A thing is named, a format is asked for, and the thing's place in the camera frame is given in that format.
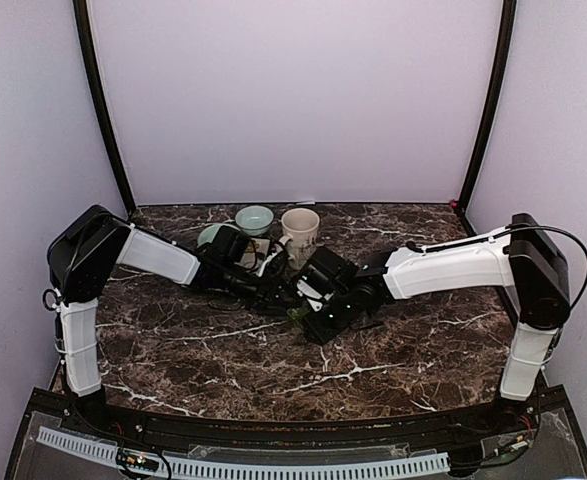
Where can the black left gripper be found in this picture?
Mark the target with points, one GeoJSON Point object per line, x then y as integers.
{"type": "Point", "coordinates": [267, 295]}

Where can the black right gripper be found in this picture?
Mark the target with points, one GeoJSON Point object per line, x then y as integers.
{"type": "Point", "coordinates": [320, 331]}

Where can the green weekly pill organizer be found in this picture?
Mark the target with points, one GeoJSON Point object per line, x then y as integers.
{"type": "Point", "coordinates": [297, 314]}

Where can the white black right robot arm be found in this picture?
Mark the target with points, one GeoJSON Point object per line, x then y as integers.
{"type": "Point", "coordinates": [520, 255]}

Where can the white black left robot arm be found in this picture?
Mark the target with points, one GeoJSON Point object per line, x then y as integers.
{"type": "Point", "coordinates": [89, 253]}

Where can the floral square ceramic plate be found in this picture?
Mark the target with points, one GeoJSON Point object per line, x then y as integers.
{"type": "Point", "coordinates": [256, 252]}

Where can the beige printed ceramic mug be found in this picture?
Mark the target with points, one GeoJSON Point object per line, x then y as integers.
{"type": "Point", "coordinates": [300, 228]}

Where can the celadon ceramic bowl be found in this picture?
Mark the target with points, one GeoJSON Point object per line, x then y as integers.
{"type": "Point", "coordinates": [254, 220]}
{"type": "Point", "coordinates": [208, 234]}

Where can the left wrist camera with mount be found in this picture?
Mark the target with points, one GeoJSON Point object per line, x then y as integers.
{"type": "Point", "coordinates": [276, 261]}

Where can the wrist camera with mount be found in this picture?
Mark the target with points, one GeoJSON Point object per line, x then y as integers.
{"type": "Point", "coordinates": [276, 261]}
{"type": "Point", "coordinates": [315, 288]}

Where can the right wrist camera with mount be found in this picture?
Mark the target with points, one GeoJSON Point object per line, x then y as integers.
{"type": "Point", "coordinates": [315, 288]}

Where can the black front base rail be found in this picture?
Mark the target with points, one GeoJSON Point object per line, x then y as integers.
{"type": "Point", "coordinates": [453, 428]}

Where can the white slotted cable duct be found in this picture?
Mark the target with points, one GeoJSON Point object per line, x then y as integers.
{"type": "Point", "coordinates": [208, 462]}

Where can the black right frame post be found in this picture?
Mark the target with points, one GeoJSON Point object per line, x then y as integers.
{"type": "Point", "coordinates": [498, 70]}

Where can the black frame post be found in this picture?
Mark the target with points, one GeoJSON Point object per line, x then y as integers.
{"type": "Point", "coordinates": [101, 109]}
{"type": "Point", "coordinates": [498, 70]}

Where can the black left frame post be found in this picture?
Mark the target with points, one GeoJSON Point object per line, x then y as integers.
{"type": "Point", "coordinates": [101, 109]}

